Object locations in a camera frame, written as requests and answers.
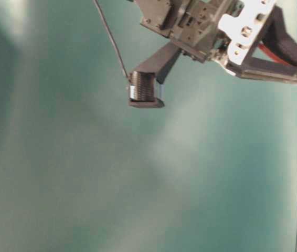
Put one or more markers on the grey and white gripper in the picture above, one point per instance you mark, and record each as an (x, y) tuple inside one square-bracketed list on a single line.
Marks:
[(218, 31)]

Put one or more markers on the thin dark spoon handle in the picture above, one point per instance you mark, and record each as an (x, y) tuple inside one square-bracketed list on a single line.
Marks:
[(111, 38)]

